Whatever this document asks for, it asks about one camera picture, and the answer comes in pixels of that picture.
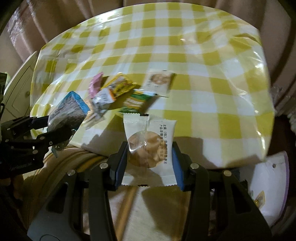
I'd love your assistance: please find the blue grey snack packet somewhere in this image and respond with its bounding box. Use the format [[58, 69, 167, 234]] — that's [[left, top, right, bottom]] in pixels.
[[47, 91, 90, 132]]

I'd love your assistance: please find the white biscuit packet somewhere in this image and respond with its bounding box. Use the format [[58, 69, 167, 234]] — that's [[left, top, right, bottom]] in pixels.
[[122, 113, 177, 187], [141, 70, 175, 97]]

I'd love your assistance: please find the white orange small packet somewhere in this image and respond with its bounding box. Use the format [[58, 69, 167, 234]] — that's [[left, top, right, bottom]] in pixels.
[[91, 87, 116, 117]]

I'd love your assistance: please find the pink candy packet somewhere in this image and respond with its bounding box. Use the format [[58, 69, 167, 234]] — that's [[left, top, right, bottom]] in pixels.
[[88, 72, 103, 98]]

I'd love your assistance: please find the yellow dried tofu packet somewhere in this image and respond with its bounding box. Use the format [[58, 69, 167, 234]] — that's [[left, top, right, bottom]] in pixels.
[[102, 73, 137, 98]]

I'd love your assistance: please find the green white snack packet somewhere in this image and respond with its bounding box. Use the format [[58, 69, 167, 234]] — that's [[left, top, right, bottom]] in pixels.
[[119, 89, 159, 114]]

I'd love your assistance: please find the beige clear snack packet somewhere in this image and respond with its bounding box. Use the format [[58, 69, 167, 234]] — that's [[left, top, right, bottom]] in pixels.
[[83, 99, 102, 130]]

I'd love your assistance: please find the white cabinet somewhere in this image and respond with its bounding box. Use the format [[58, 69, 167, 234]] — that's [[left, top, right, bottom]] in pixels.
[[1, 51, 39, 123]]

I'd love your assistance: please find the brown sofa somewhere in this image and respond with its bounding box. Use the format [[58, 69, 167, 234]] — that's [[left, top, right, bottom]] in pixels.
[[1, 1, 295, 114]]

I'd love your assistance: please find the yellow checkered tablecloth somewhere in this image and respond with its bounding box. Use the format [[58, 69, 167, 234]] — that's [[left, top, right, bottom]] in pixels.
[[31, 3, 274, 168]]

